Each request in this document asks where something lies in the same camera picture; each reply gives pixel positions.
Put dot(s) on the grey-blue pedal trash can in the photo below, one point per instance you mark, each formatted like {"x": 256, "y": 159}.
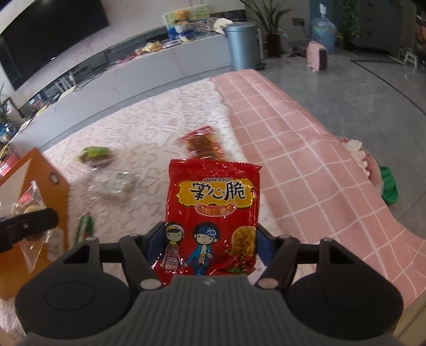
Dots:
{"x": 243, "y": 46}

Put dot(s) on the blue water bottle with pump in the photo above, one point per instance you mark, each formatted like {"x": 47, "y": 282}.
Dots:
{"x": 323, "y": 33}

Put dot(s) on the long-leaf plant in black pot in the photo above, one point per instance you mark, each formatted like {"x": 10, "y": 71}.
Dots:
{"x": 273, "y": 43}

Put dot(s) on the green leaf snack packet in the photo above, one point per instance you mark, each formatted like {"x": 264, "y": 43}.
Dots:
{"x": 96, "y": 155}

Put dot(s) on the grey dresser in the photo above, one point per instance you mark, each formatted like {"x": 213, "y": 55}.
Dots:
{"x": 379, "y": 23}

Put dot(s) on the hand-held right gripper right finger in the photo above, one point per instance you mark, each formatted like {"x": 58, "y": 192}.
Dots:
{"x": 264, "y": 243}

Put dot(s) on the teddy bear gift box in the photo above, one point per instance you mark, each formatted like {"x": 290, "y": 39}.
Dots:
{"x": 201, "y": 15}

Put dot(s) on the small clear snack packet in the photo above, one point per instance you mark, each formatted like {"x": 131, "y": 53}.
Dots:
{"x": 114, "y": 186}

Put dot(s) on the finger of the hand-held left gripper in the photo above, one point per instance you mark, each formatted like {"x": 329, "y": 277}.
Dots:
{"x": 36, "y": 221}

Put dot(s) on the white round object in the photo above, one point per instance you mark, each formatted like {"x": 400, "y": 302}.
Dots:
{"x": 222, "y": 25}

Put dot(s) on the pink white plush slipper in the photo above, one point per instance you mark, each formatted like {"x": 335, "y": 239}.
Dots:
{"x": 361, "y": 159}

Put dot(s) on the orange cardboard box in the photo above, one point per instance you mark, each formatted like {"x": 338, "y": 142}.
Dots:
{"x": 56, "y": 199}

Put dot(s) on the brown teddy bear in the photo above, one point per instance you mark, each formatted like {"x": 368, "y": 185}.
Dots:
{"x": 183, "y": 17}

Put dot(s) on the white step stool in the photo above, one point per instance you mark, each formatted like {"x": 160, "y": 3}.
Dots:
{"x": 411, "y": 60}

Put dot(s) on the black wall television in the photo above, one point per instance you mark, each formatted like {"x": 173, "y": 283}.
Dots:
{"x": 50, "y": 33}

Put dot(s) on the red cartoon snack packet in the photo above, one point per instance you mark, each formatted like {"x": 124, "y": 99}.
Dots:
{"x": 206, "y": 213}

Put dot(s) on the trailing green plant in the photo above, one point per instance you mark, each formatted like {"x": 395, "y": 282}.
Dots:
{"x": 349, "y": 20}

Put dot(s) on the yellow snack bag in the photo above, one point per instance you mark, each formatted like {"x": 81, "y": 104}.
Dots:
{"x": 149, "y": 48}

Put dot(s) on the pink space heater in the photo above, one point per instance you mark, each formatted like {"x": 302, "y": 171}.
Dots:
{"x": 316, "y": 56}

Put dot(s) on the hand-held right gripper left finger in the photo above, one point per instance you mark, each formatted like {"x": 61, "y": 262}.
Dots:
{"x": 156, "y": 243}

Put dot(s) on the green sausage stick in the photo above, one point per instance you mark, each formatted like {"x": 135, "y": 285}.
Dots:
{"x": 83, "y": 229}

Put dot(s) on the grey marble television cabinet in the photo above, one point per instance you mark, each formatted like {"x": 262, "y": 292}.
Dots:
{"x": 149, "y": 73}

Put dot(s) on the white lace tablecloth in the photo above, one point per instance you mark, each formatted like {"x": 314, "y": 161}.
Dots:
{"x": 149, "y": 113}

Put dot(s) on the brown meat snack packet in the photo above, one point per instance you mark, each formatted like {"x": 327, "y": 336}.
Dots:
{"x": 203, "y": 143}

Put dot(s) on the green slipper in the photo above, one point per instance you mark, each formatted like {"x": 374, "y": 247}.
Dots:
{"x": 389, "y": 186}

